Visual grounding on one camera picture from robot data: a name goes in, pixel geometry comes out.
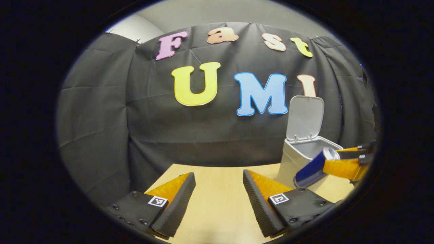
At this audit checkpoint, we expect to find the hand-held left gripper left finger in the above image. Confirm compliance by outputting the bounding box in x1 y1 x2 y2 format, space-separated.
103 172 196 240

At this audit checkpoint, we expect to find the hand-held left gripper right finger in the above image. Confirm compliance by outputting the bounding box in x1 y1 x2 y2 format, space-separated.
243 169 336 238

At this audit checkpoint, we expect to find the blue pop can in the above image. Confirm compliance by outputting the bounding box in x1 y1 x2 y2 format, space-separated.
294 147 340 188

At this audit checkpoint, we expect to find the white desktop garbage bin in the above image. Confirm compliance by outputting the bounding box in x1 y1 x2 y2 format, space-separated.
276 96 343 192

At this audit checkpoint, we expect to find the wooden desktop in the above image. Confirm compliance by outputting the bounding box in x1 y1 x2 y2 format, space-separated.
144 163 355 244

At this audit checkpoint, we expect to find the black backdrop cloth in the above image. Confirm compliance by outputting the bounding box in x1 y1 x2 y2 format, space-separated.
56 22 378 204

